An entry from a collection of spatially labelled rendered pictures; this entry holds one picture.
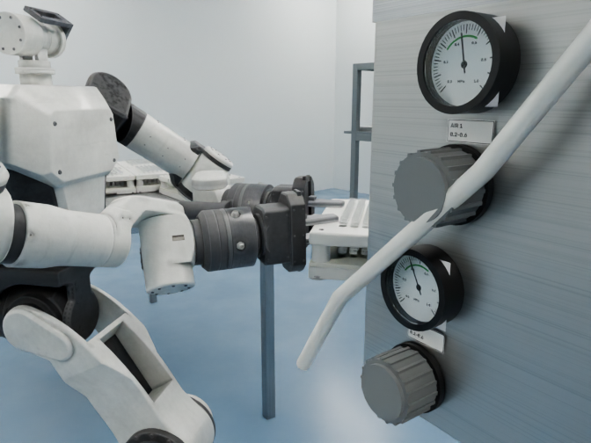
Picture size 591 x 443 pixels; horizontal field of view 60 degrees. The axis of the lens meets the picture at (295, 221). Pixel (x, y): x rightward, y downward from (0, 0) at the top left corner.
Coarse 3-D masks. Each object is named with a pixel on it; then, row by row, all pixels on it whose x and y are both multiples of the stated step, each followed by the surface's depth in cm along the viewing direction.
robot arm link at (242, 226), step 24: (288, 192) 75; (240, 216) 71; (264, 216) 72; (288, 216) 74; (240, 240) 70; (264, 240) 72; (288, 240) 75; (240, 264) 72; (264, 264) 75; (288, 264) 76
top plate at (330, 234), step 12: (312, 228) 75; (324, 228) 75; (336, 228) 75; (348, 228) 75; (360, 228) 75; (312, 240) 73; (324, 240) 73; (336, 240) 72; (348, 240) 72; (360, 240) 72
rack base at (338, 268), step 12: (336, 252) 79; (348, 252) 79; (360, 252) 79; (312, 264) 74; (324, 264) 74; (336, 264) 73; (348, 264) 73; (360, 264) 73; (312, 276) 74; (324, 276) 74; (336, 276) 74; (348, 276) 73
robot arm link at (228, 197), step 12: (204, 192) 94; (216, 192) 93; (228, 192) 92; (240, 192) 92; (180, 204) 92; (192, 204) 92; (204, 204) 91; (216, 204) 90; (228, 204) 91; (192, 216) 92
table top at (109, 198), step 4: (144, 192) 204; (148, 192) 204; (152, 192) 204; (156, 192) 204; (108, 196) 197; (112, 196) 197; (116, 196) 197; (120, 196) 197; (124, 196) 197; (148, 196) 197; (152, 196) 197; (156, 196) 197; (160, 196) 197; (164, 196) 197; (168, 196) 197; (108, 200) 188; (112, 200) 188; (172, 200) 188; (176, 200) 188; (180, 200) 188; (108, 204) 182; (132, 228) 156; (132, 232) 156; (136, 232) 157
